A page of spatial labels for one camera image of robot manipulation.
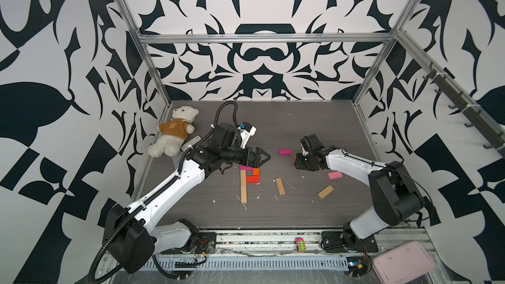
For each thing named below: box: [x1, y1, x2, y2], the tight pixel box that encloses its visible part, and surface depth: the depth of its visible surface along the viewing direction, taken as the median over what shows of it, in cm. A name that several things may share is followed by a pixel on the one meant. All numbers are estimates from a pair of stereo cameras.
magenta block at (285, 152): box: [278, 148, 292, 156], surface depth 101 cm
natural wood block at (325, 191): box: [317, 184, 335, 200], surface depth 88 cm
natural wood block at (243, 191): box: [240, 180, 248, 204], surface depth 87 cm
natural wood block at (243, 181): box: [240, 169, 247, 193], surface depth 91 cm
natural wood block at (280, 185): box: [275, 177, 287, 196], surface depth 89 cm
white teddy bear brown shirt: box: [147, 105, 200, 158], surface depth 99 cm
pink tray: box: [372, 240, 436, 284], surface depth 70 cm
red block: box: [245, 174, 260, 184], surface depth 92 cm
